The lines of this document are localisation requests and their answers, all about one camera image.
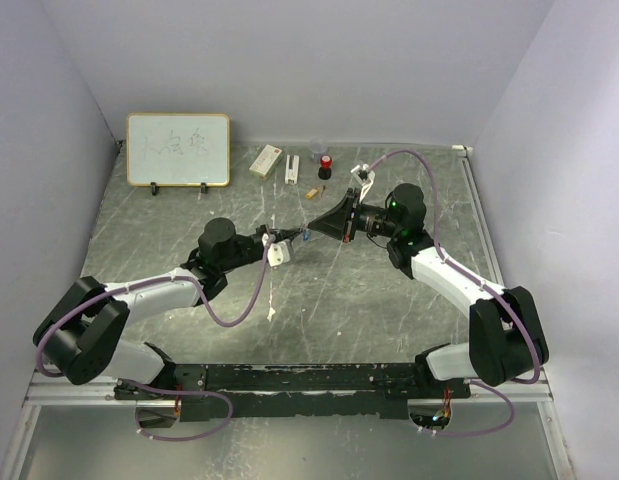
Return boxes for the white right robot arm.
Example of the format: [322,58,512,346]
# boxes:
[308,183,549,398]

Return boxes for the clear plastic cup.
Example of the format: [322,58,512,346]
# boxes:
[309,138,328,162]

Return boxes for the metal key organizer red handle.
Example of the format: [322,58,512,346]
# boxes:
[271,227,304,243]

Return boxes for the red black stamp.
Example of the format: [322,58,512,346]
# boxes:
[318,155,333,180]

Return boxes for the yellow key tag with key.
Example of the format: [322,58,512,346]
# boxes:
[305,185,326,199]

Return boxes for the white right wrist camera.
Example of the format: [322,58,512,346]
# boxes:
[350,163,375,201]

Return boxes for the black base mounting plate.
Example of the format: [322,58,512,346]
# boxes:
[113,362,473,424]

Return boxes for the aluminium front rail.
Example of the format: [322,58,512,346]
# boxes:
[24,371,554,407]

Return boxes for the white board yellow frame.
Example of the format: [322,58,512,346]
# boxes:
[126,112,230,187]

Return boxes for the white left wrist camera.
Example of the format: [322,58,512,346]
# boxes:
[267,240,294,267]

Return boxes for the aluminium rail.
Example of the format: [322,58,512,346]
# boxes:
[24,371,554,407]
[451,143,531,363]

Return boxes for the green white staples box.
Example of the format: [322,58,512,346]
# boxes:
[249,144,282,180]

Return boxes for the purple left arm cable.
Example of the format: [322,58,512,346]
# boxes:
[34,234,285,442]

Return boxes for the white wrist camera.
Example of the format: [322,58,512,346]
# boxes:
[267,240,294,267]
[350,163,375,201]

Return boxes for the aluminium right side rail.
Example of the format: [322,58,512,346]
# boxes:
[451,143,531,363]

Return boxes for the white stapler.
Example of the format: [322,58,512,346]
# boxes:
[284,154,300,185]

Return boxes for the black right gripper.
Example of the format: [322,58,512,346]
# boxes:
[308,188,400,243]

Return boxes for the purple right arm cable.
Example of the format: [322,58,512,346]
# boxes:
[366,148,543,437]

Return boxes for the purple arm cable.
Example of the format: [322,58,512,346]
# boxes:
[366,148,543,437]
[34,234,285,442]

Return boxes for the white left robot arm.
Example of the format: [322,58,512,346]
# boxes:
[33,217,302,399]

